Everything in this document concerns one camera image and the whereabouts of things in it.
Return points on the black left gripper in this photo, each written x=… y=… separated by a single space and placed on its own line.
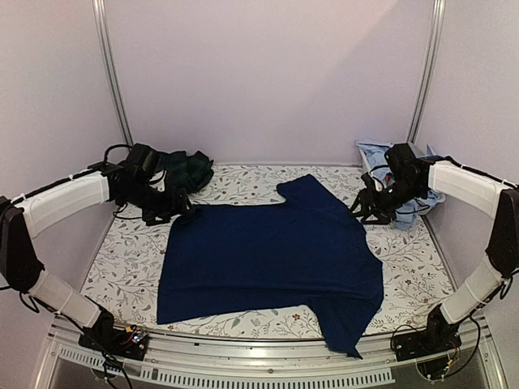
x=172 y=207

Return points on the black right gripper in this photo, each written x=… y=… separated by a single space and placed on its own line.
x=376 y=208

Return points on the navy blue t-shirt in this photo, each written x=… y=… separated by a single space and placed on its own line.
x=304 y=251

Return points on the white plastic laundry basket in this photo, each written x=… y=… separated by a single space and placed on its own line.
x=417 y=150

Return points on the dark green plaid garment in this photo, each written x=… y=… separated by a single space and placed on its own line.
x=182 y=171

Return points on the light blue shirt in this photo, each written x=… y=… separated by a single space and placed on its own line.
x=406 y=215

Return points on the floral patterned table cloth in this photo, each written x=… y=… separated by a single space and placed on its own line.
x=125 y=273

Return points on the right robot arm white sleeves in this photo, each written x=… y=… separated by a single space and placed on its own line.
x=499 y=200

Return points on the robot arm white sleeves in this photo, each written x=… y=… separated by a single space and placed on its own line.
x=499 y=200
x=25 y=217

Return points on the left robot arm white sleeves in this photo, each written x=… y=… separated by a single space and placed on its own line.
x=25 y=217

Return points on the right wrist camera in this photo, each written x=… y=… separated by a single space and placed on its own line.
x=378 y=184

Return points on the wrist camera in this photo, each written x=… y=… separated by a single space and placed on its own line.
x=158 y=181
x=378 y=184

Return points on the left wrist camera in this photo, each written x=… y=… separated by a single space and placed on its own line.
x=158 y=181

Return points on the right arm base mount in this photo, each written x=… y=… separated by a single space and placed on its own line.
x=437 y=337

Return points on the aluminium front rail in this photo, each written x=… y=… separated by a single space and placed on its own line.
x=189 y=361

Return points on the right aluminium frame post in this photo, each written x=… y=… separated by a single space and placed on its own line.
x=433 y=46

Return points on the aluminium frame post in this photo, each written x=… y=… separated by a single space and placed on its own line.
x=433 y=46
x=102 y=26

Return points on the left aluminium frame post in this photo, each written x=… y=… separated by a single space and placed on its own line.
x=102 y=26

